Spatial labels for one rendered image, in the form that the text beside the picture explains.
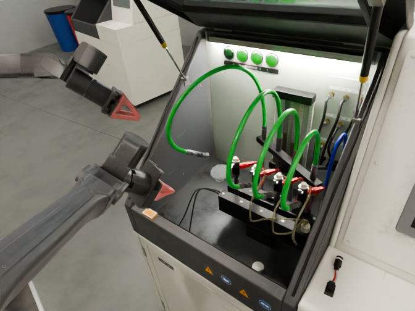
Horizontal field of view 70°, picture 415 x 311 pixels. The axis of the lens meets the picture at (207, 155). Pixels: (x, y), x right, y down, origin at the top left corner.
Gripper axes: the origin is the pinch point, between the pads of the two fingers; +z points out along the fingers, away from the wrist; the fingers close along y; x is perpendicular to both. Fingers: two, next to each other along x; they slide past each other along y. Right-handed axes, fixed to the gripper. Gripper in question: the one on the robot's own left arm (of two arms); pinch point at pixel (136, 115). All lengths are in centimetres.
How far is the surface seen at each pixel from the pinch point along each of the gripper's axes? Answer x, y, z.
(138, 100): 31, 297, 52
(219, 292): 37, -14, 53
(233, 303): 36, -19, 57
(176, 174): 18.2, 28.5, 33.6
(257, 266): 21, -17, 57
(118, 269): 110, 80, 60
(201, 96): -15.5, 34.4, 25.8
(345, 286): 5, -41, 62
